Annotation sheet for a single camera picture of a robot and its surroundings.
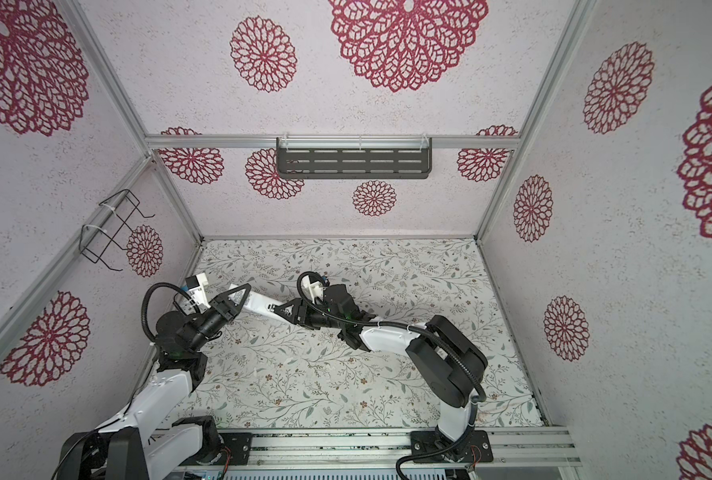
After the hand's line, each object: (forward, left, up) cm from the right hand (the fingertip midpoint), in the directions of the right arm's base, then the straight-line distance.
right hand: (279, 309), depth 78 cm
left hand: (+3, +7, +4) cm, 8 cm away
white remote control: (-1, +5, +3) cm, 6 cm away
